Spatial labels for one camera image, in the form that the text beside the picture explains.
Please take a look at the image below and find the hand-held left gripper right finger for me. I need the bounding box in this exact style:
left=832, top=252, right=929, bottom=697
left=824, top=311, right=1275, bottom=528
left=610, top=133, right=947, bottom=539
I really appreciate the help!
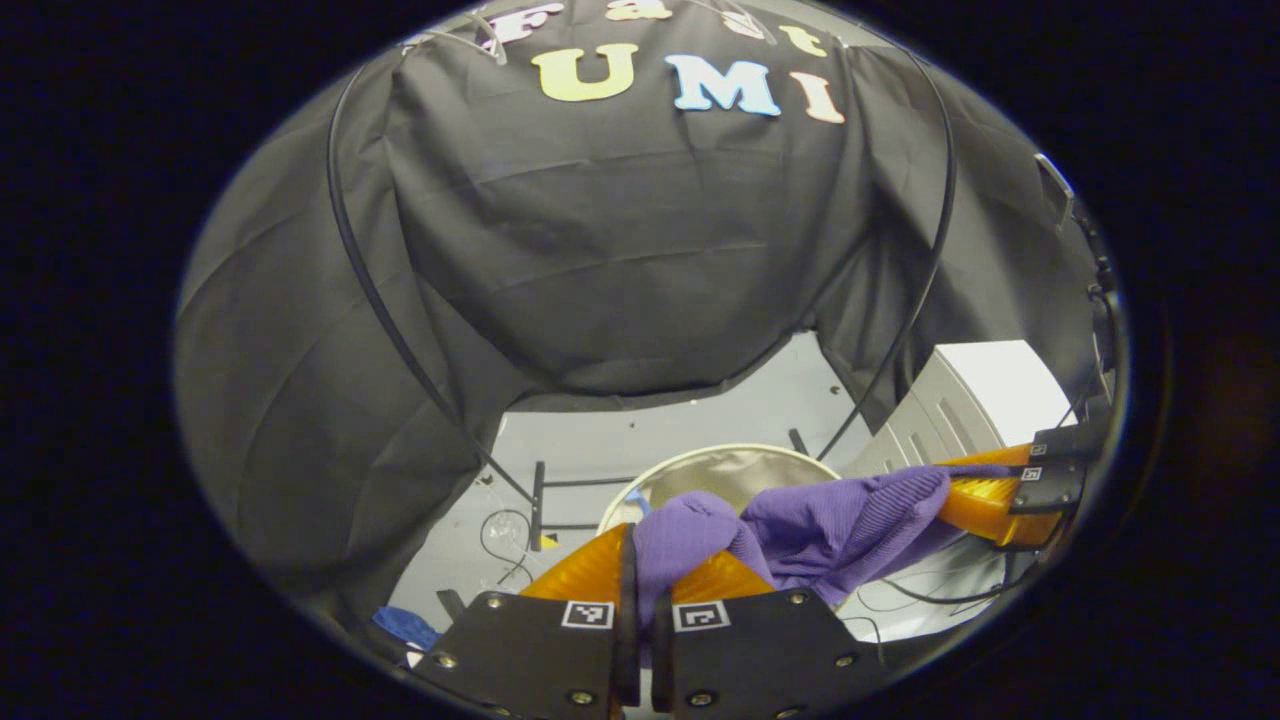
left=652, top=549, right=887, bottom=720

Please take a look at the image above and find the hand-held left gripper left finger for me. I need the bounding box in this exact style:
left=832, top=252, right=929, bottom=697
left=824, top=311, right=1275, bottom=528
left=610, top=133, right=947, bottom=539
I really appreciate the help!
left=410, top=522, right=642, bottom=720

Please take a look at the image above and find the purple ribbed jacket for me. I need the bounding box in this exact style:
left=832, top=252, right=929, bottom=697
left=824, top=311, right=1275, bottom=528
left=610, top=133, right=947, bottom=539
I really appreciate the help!
left=632, top=465, right=1013, bottom=666

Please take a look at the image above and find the beige round laundry hamper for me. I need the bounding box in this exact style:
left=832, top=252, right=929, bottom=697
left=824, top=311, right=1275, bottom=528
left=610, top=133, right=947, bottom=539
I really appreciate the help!
left=598, top=443, right=843, bottom=536

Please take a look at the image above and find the black metal clothes rack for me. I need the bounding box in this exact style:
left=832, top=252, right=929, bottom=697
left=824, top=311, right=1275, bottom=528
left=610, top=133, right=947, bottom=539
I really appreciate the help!
left=327, top=40, right=959, bottom=553

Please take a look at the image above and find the white box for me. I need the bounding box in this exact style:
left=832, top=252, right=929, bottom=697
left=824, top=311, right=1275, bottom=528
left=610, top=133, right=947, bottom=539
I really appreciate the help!
left=848, top=340, right=1079, bottom=483

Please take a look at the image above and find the blue plastic object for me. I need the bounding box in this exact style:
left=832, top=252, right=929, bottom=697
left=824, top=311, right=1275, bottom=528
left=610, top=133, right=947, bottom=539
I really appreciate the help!
left=372, top=604, right=442, bottom=653

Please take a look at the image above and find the black backdrop cloth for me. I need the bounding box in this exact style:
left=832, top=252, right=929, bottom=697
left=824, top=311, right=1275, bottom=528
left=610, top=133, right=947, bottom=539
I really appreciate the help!
left=175, top=0, right=1113, bottom=601

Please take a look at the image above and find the white hanger with wire hook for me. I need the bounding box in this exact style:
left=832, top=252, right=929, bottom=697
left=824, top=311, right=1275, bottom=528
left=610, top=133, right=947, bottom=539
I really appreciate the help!
left=690, top=0, right=779, bottom=47

